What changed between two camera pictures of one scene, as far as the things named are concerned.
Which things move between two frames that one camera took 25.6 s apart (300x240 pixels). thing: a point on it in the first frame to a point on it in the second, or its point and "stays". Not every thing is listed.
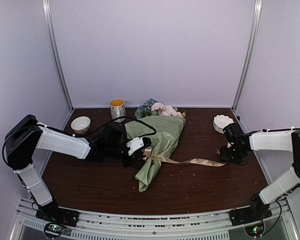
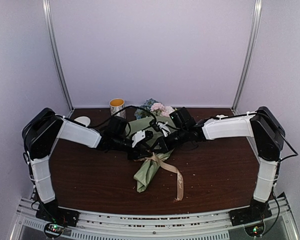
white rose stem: (169, 110) stays
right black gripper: (224, 156) to (165, 146)
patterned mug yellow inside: (117, 109) stays
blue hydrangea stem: (145, 110) stays
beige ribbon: (149, 153) to (165, 166)
